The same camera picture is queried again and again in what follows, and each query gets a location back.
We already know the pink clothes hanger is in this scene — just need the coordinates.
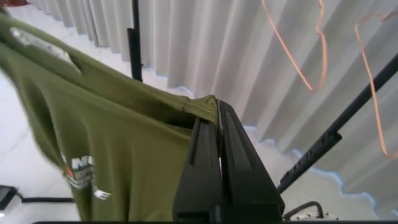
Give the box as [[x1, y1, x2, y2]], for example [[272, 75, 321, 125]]
[[261, 0, 329, 92], [354, 11, 398, 160]]

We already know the green t-shirt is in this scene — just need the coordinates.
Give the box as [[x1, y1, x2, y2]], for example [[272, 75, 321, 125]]
[[0, 6, 218, 222]]

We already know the black clothes rack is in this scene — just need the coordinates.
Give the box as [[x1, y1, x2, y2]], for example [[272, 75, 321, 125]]
[[126, 0, 398, 194]]

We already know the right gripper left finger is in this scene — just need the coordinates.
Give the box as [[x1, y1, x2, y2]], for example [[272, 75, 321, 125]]
[[172, 116, 224, 222]]

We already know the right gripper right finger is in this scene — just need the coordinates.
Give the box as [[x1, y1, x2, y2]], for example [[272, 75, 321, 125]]
[[217, 99, 285, 222]]

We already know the white curtain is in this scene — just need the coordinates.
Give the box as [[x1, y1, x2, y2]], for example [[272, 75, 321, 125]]
[[29, 0, 398, 218]]

